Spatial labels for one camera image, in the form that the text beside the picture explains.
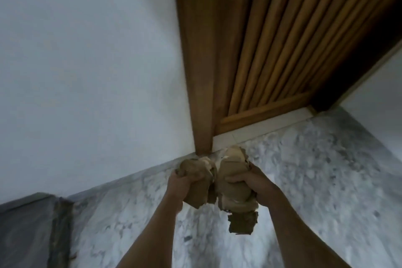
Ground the torn brown cardboard piece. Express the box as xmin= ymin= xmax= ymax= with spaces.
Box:
xmin=215 ymin=145 xmax=259 ymax=236

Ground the slatted wooden door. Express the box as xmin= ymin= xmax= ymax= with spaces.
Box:
xmin=217 ymin=0 xmax=402 ymax=135

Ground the person's left hand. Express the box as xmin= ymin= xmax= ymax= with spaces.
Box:
xmin=165 ymin=170 xmax=200 ymax=214

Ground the person's right hand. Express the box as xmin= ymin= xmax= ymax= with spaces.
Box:
xmin=225 ymin=162 xmax=278 ymax=206

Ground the wooden door frame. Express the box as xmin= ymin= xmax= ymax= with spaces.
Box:
xmin=172 ymin=0 xmax=261 ymax=156

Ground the person's right forearm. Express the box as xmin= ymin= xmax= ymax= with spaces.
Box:
xmin=261 ymin=191 xmax=352 ymax=268

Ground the person's left forearm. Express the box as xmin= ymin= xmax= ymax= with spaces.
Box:
xmin=116 ymin=199 xmax=183 ymax=268

